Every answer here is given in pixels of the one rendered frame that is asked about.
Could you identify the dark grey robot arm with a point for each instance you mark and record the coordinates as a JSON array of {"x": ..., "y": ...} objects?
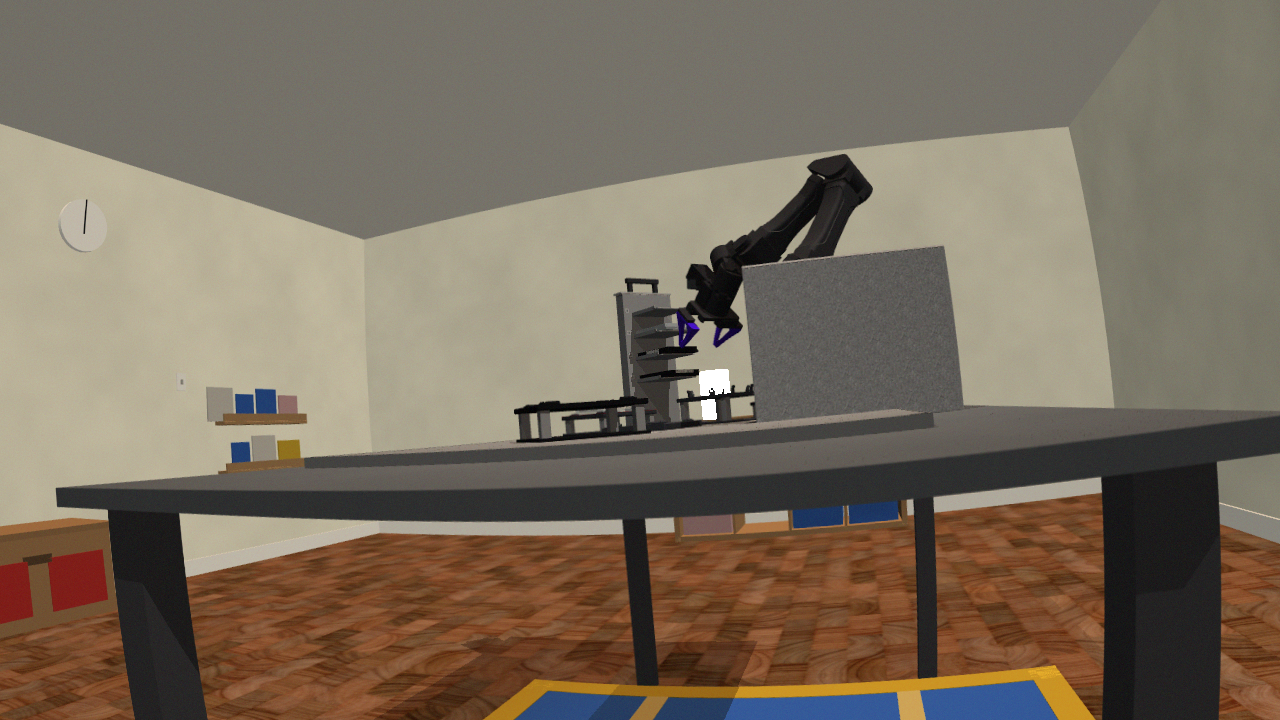
[{"x": 844, "y": 189}]

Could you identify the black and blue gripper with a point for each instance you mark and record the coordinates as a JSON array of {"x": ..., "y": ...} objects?
[{"x": 716, "y": 309}]

